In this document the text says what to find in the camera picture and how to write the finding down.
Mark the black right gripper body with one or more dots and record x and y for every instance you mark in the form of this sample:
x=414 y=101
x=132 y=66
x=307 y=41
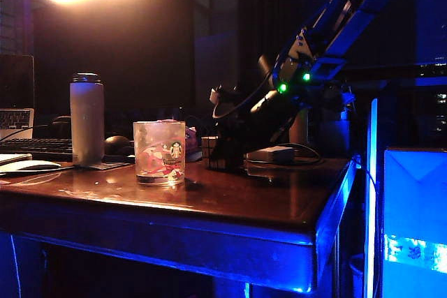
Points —
x=255 y=120

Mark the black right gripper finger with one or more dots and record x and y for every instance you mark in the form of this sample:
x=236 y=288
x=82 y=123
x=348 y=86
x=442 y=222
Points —
x=228 y=156

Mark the Starbucks printed glass cup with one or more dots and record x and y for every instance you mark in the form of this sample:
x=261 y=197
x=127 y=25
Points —
x=157 y=162

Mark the dark blue flat pouch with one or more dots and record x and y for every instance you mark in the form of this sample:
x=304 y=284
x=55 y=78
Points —
x=195 y=155

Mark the pink snack package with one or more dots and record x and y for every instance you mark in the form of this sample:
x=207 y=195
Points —
x=191 y=137

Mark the white power adapter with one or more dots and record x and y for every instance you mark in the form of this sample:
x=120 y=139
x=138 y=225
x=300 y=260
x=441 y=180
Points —
x=279 y=155

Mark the bronze thermos bottle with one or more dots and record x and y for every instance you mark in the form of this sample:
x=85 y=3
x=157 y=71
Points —
x=301 y=130

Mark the dark jug with tag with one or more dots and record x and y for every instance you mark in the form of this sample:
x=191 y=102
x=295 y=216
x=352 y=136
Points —
x=335 y=130

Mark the dark rounded computer mouse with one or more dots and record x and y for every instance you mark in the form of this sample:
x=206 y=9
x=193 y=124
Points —
x=117 y=144

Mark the flat coaster card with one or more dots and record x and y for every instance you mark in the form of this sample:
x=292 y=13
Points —
x=111 y=166

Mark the white vertical panel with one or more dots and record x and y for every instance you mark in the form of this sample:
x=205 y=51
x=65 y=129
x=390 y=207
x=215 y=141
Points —
x=371 y=190

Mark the white thermos bottle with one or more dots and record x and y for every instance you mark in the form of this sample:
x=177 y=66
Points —
x=86 y=120

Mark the dark monitor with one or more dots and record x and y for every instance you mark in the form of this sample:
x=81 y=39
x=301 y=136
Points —
x=401 y=71

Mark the round waste bin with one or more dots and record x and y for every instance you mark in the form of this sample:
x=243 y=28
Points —
x=357 y=273

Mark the white cardboard box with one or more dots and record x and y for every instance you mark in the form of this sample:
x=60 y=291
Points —
x=415 y=207

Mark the black keyboard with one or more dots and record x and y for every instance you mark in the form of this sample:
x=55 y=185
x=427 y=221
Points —
x=35 y=146

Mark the white flat mouse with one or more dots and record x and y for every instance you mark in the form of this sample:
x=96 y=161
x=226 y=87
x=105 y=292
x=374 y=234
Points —
x=31 y=167

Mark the white notebook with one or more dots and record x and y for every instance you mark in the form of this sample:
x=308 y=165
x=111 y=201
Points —
x=14 y=158

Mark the silver laptop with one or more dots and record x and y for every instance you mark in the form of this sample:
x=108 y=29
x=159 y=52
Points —
x=15 y=120

